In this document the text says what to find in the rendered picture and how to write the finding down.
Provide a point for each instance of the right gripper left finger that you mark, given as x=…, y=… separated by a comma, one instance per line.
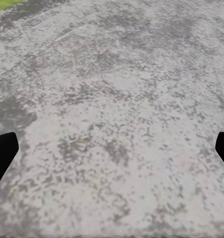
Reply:
x=8, y=149

